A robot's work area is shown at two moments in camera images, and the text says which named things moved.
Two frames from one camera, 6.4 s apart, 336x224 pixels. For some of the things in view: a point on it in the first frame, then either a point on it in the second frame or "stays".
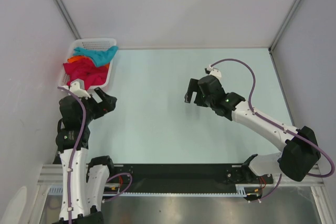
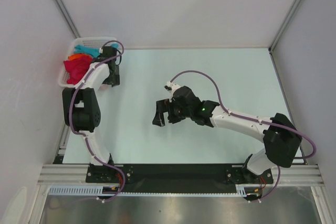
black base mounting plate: x=180 y=178 stays
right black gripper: x=193 y=87 → x=163 y=106
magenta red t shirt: x=84 y=69 stays
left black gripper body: x=95 y=110 → x=113 y=79
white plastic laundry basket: x=95 y=43 stays
